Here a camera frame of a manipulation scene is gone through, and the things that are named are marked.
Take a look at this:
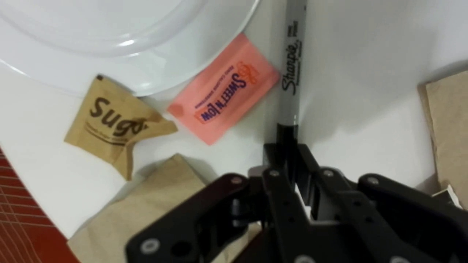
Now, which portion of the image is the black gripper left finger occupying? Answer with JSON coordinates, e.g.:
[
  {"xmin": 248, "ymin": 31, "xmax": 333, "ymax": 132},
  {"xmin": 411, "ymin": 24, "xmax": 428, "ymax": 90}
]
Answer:
[{"xmin": 263, "ymin": 125, "xmax": 313, "ymax": 263}]

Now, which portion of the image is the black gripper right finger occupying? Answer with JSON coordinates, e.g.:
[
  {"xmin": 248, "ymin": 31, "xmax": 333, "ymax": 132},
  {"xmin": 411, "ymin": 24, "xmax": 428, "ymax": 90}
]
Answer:
[{"xmin": 295, "ymin": 145, "xmax": 389, "ymax": 230}]

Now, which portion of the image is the grey Sharpie marker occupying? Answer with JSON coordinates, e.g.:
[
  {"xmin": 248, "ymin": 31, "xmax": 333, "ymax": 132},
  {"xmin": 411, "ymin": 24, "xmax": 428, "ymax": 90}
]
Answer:
[{"xmin": 277, "ymin": 0, "xmax": 307, "ymax": 128}]

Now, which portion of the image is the brown paper napkin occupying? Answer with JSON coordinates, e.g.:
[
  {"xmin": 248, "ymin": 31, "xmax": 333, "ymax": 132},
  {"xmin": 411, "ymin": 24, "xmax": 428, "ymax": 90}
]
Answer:
[
  {"xmin": 67, "ymin": 152, "xmax": 264, "ymax": 263},
  {"xmin": 419, "ymin": 71, "xmax": 468, "ymax": 209}
]

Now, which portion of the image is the brown paper napkin right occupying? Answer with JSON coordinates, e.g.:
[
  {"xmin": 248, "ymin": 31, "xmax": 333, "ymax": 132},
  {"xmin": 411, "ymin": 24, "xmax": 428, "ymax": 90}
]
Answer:
[{"xmin": 419, "ymin": 71, "xmax": 468, "ymax": 209}]

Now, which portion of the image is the crumpled brown sugar packet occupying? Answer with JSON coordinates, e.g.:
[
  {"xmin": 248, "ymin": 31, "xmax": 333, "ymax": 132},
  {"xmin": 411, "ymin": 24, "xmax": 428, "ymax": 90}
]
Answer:
[{"xmin": 64, "ymin": 75, "xmax": 177, "ymax": 180}]

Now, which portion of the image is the white plate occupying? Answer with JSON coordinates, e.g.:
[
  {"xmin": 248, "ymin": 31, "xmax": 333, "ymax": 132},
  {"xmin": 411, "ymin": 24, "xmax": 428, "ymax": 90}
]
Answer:
[{"xmin": 0, "ymin": 0, "xmax": 260, "ymax": 96}]

